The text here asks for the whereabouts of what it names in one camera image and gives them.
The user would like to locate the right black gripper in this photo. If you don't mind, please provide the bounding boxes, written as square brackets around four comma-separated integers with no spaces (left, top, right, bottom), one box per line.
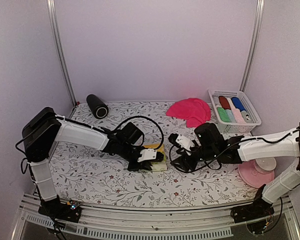
[170,139,217,172]

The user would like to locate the green yellow patterned towel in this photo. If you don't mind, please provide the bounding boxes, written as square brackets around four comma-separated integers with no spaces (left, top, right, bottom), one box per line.
[141,144,168,172]

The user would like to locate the pink towel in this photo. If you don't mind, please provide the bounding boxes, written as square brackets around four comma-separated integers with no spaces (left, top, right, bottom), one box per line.
[166,98,212,128]

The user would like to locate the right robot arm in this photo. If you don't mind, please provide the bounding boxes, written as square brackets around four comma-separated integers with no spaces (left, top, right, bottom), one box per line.
[168,123,300,218]

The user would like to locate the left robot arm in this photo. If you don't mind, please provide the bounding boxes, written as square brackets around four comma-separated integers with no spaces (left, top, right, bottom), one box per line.
[15,107,164,217]

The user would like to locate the green item in basket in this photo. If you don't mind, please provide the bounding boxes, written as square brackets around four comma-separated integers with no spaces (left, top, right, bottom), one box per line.
[216,106,231,123]

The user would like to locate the light blue item in basket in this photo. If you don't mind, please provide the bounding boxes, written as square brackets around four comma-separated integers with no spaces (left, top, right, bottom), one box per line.
[225,109,237,123]

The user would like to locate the floral tablecloth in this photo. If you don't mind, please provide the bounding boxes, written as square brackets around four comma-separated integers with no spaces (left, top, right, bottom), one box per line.
[49,101,257,208]

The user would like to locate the pink plate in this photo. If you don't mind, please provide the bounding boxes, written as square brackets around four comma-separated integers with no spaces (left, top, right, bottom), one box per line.
[238,160,275,189]

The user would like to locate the white plastic basket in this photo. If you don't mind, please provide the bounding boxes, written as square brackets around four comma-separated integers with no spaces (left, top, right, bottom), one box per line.
[208,89,262,133]

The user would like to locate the pink item in basket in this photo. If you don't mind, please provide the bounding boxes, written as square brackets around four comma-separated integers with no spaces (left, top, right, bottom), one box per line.
[232,108,247,124]

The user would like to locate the white item in basket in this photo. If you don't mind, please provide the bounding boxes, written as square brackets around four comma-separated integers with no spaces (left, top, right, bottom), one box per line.
[212,95,222,108]

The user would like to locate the red item in basket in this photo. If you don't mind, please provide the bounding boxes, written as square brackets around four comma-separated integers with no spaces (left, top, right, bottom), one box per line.
[218,95,231,110]

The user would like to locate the black cylindrical bottle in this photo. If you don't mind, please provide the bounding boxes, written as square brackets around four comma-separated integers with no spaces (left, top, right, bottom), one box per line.
[86,94,109,119]

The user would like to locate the white bowl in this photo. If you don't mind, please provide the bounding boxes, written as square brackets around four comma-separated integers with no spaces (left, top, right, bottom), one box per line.
[255,157,277,171]

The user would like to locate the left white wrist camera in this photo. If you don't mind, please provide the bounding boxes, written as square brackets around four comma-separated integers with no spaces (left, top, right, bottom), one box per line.
[137,148,165,163]

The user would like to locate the front aluminium rail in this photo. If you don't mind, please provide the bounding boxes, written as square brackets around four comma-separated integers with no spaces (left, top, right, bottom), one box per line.
[11,194,300,240]

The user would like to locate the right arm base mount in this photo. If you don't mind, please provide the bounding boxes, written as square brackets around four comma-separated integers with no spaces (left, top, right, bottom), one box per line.
[230,202,275,223]

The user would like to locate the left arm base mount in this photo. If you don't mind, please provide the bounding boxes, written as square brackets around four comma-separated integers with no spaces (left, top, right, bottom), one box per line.
[38,198,82,223]

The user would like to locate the right aluminium frame post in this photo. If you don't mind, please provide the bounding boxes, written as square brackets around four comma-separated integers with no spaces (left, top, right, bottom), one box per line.
[239,0,265,92]

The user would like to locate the aluminium frame post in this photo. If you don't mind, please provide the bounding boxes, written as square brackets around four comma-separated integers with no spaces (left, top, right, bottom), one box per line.
[239,0,265,92]
[46,0,77,107]

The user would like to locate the left aluminium frame post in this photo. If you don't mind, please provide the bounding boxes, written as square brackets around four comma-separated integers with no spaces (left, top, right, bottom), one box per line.
[46,0,77,107]

